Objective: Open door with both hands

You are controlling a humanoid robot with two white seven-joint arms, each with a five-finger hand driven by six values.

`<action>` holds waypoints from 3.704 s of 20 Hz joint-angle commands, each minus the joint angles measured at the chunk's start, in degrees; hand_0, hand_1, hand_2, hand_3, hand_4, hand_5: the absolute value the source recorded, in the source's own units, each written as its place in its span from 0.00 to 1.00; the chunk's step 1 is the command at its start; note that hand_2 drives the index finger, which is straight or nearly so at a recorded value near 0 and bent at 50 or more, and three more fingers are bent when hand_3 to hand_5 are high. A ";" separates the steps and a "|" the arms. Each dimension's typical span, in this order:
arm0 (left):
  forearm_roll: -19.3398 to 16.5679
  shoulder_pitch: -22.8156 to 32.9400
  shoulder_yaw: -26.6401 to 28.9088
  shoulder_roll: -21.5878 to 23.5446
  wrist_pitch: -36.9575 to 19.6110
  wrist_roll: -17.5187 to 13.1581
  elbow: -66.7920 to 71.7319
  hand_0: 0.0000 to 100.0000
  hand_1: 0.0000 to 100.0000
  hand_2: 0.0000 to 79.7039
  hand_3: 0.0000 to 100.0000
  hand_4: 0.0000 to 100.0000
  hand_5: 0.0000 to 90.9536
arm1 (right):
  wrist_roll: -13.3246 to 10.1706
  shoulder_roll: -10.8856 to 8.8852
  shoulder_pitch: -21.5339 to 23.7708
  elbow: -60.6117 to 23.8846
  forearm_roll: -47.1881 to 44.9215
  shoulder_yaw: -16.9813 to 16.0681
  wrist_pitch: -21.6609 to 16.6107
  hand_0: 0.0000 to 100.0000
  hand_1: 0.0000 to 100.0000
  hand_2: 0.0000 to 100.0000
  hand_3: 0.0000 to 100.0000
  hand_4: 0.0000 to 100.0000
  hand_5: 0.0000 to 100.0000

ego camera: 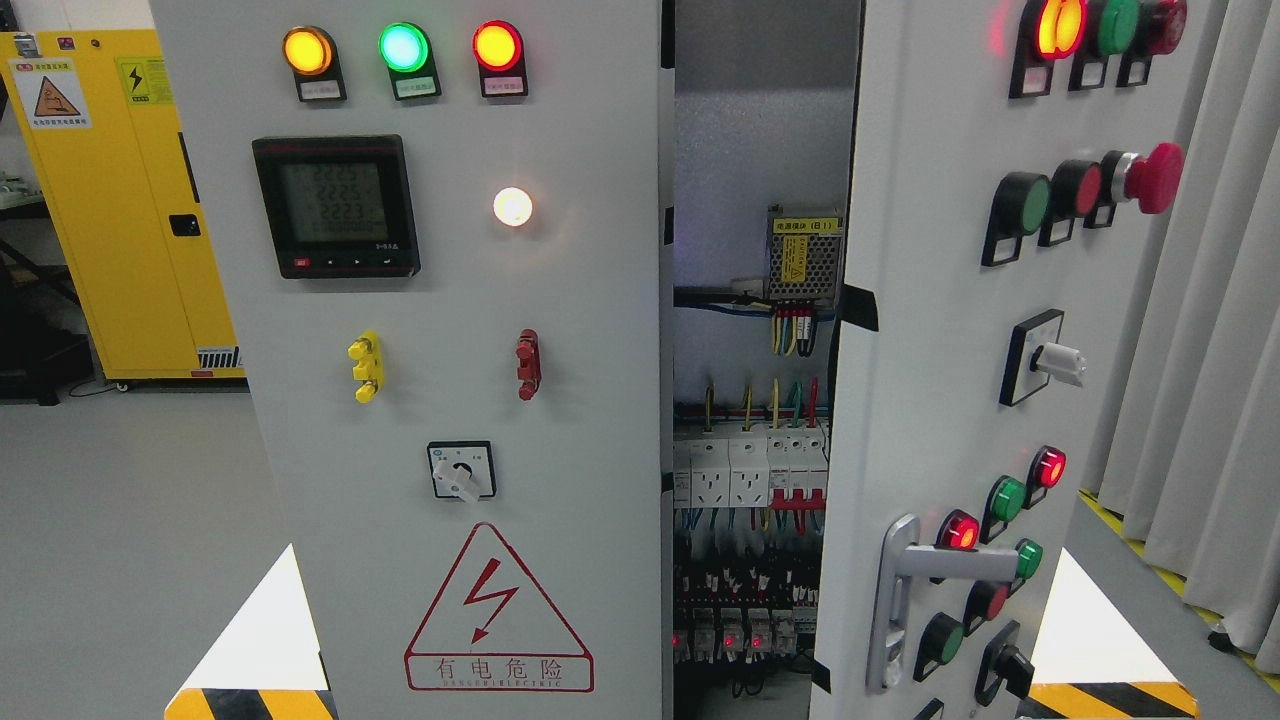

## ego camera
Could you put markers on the right door rotary switch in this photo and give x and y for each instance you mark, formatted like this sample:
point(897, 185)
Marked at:
point(1035, 357)

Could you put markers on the silver door handle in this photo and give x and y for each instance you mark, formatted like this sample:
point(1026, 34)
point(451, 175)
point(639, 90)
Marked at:
point(903, 558)

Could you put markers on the amber indicator light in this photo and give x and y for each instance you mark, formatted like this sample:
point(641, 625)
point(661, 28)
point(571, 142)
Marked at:
point(313, 57)

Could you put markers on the relay row with red leds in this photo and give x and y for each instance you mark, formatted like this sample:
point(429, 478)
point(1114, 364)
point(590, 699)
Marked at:
point(743, 635)

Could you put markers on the grey curtain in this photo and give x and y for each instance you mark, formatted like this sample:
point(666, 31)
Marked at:
point(1192, 466)

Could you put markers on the metal mesh power supply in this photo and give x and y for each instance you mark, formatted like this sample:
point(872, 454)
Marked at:
point(805, 255)

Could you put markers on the red terminal post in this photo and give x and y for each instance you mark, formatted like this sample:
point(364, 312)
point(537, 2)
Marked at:
point(528, 364)

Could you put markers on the red emergency stop button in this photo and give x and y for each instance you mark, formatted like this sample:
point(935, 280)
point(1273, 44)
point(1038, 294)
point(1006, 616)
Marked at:
point(1153, 180)

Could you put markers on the black digital power meter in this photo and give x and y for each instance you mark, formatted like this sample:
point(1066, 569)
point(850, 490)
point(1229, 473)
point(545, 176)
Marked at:
point(338, 206)

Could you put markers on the red electric hazard sticker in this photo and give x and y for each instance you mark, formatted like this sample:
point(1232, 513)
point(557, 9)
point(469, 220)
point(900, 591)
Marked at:
point(491, 627)

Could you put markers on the yellow safety cabinet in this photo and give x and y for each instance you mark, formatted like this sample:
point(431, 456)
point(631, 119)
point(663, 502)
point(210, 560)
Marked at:
point(98, 113)

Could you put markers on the red indicator light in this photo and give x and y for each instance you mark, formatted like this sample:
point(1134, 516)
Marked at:
point(499, 53)

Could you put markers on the white socket breaker row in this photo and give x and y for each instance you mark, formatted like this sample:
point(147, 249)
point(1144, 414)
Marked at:
point(732, 468)

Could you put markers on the grey cabinet door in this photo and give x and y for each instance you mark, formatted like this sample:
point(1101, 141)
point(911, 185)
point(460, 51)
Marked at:
point(578, 468)
point(980, 130)

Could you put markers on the yellow terminal post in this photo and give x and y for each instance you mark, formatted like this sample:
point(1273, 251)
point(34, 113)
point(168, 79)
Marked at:
point(368, 370)

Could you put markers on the green indicator light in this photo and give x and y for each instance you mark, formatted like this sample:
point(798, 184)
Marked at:
point(410, 60)

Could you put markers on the white indicator light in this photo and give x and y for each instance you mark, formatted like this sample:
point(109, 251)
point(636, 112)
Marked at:
point(513, 206)

